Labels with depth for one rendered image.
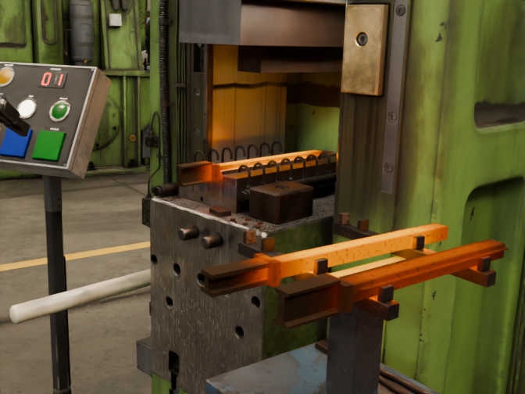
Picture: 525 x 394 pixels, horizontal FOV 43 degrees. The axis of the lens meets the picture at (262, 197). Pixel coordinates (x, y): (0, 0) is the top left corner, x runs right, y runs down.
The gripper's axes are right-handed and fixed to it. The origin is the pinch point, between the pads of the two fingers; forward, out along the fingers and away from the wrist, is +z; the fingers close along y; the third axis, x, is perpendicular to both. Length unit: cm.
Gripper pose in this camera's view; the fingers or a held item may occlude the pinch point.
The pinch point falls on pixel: (16, 124)
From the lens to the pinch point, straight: 165.8
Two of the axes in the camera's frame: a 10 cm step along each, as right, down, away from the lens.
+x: 2.0, -9.5, 2.6
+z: 2.7, 3.1, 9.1
